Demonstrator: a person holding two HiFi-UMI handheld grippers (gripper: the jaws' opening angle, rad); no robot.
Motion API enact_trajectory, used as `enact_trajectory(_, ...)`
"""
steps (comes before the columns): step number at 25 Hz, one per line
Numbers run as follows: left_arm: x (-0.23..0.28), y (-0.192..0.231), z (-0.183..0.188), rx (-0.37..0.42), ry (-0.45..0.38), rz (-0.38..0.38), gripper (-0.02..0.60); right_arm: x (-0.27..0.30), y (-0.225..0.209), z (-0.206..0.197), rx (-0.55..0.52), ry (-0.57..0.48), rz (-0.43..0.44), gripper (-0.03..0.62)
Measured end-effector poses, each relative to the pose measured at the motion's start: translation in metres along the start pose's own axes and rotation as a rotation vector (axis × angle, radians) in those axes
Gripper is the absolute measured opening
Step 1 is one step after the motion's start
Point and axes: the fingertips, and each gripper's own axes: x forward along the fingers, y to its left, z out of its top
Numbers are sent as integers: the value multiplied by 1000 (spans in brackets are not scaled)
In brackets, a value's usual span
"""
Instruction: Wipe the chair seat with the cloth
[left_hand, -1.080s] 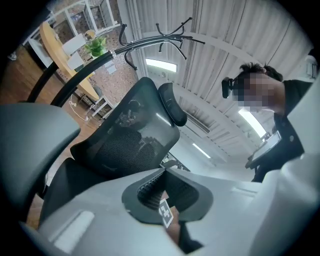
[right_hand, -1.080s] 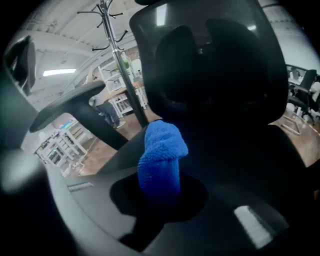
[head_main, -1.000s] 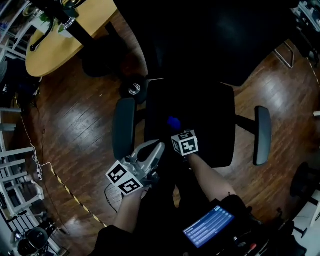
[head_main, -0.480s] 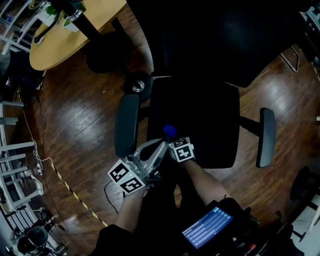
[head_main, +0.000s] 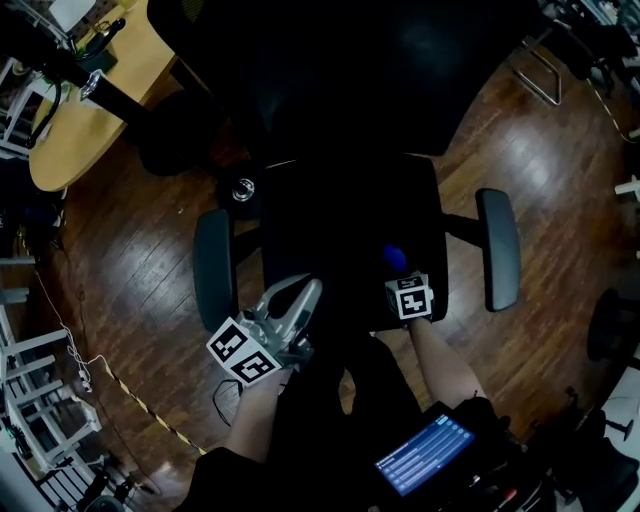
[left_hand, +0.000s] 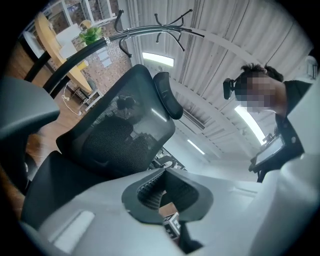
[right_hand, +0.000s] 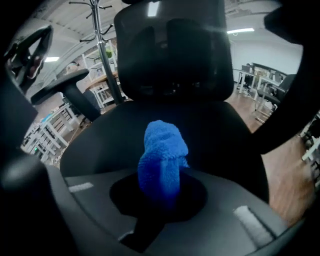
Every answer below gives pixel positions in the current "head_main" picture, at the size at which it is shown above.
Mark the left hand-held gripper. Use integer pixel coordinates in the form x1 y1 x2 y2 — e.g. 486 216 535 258
205 273 324 387

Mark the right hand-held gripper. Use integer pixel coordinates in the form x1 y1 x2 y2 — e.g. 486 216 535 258
384 271 435 321

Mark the blue fluffy cloth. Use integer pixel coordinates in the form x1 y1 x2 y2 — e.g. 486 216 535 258
382 244 409 274

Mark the person's right forearm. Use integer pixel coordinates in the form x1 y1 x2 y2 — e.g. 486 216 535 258
407 317 489 409

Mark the person's left forearm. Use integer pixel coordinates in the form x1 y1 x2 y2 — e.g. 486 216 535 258
222 369 294 464

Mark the black chair armrest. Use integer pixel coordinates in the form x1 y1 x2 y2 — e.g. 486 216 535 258
474 188 522 313
193 208 239 334

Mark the black chair wheel base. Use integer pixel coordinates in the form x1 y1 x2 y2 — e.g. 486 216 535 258
219 167 266 221

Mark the person's black clothing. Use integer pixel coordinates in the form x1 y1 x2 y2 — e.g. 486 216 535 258
172 332 511 512

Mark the yellow black hazard tape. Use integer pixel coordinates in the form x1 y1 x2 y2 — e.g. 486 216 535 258
102 362 209 456

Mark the black round stool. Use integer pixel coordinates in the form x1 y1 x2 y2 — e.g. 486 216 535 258
587 287 640 364

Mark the black mesh chair backrest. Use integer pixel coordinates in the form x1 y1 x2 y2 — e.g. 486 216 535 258
147 0 541 166

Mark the black chrome cantilever chair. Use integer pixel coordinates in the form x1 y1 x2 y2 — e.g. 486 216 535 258
512 34 564 107

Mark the white metal rack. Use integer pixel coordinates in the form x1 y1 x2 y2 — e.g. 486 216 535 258
0 327 104 481

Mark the black coat rack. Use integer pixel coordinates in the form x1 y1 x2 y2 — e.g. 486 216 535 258
0 9 231 176

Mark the round wooden table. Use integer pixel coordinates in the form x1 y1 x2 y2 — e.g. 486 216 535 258
28 0 179 193

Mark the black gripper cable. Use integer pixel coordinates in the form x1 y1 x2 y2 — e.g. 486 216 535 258
212 378 244 429

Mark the white power strip cable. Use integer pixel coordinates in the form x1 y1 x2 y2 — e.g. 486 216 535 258
34 272 109 394

